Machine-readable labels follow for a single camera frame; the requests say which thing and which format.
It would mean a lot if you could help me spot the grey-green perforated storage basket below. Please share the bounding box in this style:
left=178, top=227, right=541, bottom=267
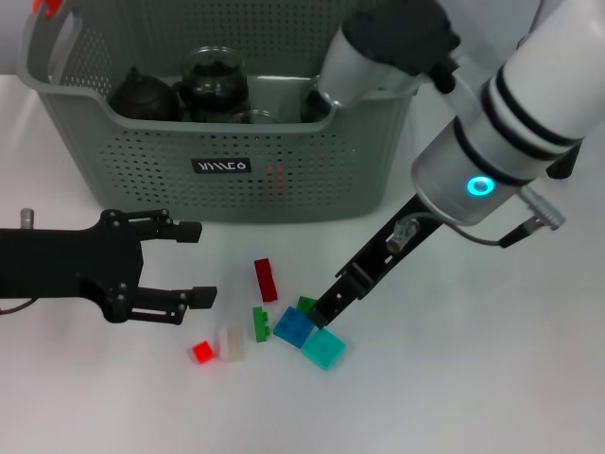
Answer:
left=16, top=0, right=422, bottom=223

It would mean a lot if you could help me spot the orange basket handle clip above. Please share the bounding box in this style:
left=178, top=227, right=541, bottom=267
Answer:
left=31, top=0, right=63, bottom=20

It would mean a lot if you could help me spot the small black clay teapot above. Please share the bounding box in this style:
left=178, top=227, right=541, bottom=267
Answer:
left=107, top=66, right=182, bottom=122

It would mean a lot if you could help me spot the small green toy brick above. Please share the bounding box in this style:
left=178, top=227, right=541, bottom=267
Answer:
left=251, top=306, right=275, bottom=344

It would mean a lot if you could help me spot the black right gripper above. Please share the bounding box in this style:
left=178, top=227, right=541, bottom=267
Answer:
left=309, top=193, right=445, bottom=330

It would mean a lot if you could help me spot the translucent white toy brick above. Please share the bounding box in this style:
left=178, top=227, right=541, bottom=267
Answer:
left=215, top=325, right=245, bottom=363

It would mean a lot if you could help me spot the small red toy brick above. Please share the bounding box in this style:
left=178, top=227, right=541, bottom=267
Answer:
left=191, top=340, right=216, bottom=365

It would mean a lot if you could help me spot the glass jar dark lid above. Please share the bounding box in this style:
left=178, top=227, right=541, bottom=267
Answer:
left=181, top=45, right=248, bottom=96

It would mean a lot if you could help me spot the left wrist connector cable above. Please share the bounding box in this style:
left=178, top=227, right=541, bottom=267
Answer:
left=0, top=207, right=36, bottom=318

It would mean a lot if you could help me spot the teal square toy brick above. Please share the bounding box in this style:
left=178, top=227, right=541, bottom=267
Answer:
left=301, top=328, right=347, bottom=373

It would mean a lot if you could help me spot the blue square toy brick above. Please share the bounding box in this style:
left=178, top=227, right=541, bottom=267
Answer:
left=272, top=306, right=316, bottom=350

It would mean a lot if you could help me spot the long dark red brick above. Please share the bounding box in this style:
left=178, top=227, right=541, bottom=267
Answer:
left=253, top=257, right=279, bottom=303

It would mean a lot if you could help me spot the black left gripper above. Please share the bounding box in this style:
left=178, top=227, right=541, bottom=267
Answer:
left=0, top=209, right=218, bottom=326

